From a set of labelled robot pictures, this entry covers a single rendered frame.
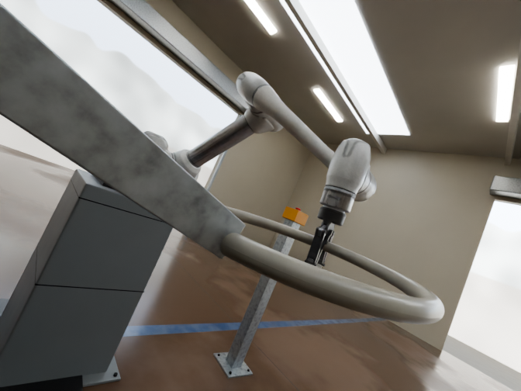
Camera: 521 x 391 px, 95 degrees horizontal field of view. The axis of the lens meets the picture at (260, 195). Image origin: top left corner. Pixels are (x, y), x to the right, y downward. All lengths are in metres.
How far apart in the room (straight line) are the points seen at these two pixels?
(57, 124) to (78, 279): 1.04
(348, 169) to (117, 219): 0.91
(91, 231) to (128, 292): 0.34
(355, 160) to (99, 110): 0.60
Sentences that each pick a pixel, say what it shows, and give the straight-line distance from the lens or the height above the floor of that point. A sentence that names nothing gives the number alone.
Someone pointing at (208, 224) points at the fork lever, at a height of 0.91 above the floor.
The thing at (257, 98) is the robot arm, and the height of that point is 1.35.
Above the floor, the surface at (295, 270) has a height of 0.91.
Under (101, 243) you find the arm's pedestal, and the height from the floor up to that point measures 0.59.
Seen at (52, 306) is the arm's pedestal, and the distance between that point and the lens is 1.27.
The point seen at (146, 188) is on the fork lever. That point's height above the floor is 0.93.
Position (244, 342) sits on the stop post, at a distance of 1.77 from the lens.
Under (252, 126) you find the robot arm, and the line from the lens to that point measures 1.16.
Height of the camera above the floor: 0.94
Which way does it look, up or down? 5 degrees up
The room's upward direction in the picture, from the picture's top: 24 degrees clockwise
